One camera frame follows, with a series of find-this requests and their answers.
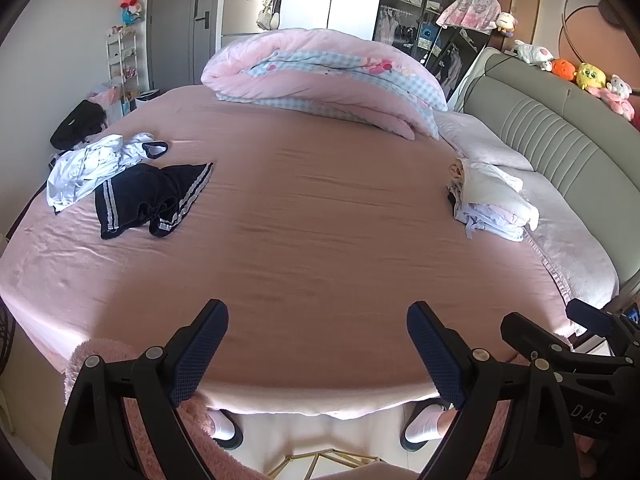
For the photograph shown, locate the white lying plush toy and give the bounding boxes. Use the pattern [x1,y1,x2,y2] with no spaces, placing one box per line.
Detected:
[510,40,553,71]

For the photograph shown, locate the pink and white plush toy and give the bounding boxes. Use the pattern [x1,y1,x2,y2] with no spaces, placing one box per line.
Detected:
[597,74,637,122]

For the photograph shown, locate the black glass-door wardrobe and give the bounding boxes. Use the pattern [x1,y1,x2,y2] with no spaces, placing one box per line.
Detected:
[372,0,471,103]

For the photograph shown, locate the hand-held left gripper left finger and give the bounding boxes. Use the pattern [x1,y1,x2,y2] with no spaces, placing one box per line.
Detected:
[51,299,230,480]

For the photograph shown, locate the round bed with pink sheet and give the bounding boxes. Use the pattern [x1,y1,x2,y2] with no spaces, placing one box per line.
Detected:
[0,82,623,418]

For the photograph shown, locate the yellow plush toy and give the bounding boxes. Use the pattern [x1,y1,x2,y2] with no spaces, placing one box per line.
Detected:
[575,62,608,91]

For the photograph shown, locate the white hanging bag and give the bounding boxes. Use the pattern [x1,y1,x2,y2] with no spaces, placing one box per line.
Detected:
[256,0,283,31]

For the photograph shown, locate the grey door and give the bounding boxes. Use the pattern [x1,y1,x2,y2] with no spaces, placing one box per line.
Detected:
[150,0,226,92]

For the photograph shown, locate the person's right slippered foot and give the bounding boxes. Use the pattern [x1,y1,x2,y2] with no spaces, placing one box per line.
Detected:
[400,400,449,451]

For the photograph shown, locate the grey-green padded headboard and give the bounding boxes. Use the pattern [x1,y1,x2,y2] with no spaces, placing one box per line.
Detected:
[462,47,640,306]

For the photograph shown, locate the grey fridge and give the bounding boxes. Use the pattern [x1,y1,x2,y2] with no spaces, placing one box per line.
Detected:
[221,0,281,53]

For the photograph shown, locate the pink checked printed quilt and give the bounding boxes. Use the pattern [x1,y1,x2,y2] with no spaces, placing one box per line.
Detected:
[201,27,448,141]

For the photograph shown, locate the orange plush toy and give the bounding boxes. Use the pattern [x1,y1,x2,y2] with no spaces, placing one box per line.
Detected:
[551,57,578,81]

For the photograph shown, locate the red and blue wall plush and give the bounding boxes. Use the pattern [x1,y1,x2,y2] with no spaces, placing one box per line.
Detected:
[117,0,146,26]

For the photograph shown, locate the pink printed cloth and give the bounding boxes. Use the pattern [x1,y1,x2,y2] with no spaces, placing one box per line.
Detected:
[436,0,502,35]

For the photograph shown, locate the gold wire basket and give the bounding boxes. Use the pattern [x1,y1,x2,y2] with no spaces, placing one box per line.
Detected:
[270,447,386,480]

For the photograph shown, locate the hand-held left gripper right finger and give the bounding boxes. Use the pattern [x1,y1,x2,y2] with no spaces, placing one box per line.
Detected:
[406,301,593,480]

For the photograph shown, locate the cream folded garment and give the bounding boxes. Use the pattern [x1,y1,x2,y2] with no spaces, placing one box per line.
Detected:
[448,157,540,228]

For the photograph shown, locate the person's left slippered foot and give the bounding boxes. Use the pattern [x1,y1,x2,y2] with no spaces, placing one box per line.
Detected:
[207,407,244,450]

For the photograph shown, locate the black bag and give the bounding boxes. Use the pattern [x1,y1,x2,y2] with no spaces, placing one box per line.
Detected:
[50,100,108,151]

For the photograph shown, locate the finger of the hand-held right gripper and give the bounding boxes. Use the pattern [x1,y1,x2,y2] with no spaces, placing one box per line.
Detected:
[501,312,576,366]
[566,298,626,341]

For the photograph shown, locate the navy pants with white stripes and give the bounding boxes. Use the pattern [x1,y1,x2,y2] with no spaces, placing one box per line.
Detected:
[95,162,215,240]

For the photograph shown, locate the white shirt with navy cuffs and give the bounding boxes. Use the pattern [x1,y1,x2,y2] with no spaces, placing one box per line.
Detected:
[46,132,170,213]

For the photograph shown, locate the person's slippered foot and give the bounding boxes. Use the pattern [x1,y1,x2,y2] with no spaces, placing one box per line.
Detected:
[400,400,449,451]
[207,407,244,450]

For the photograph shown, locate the white storage rack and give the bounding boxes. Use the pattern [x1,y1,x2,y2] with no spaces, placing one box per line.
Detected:
[105,27,151,97]

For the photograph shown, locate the pink fluffy robe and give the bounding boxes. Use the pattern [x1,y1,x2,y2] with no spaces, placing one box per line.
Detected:
[64,337,601,480]

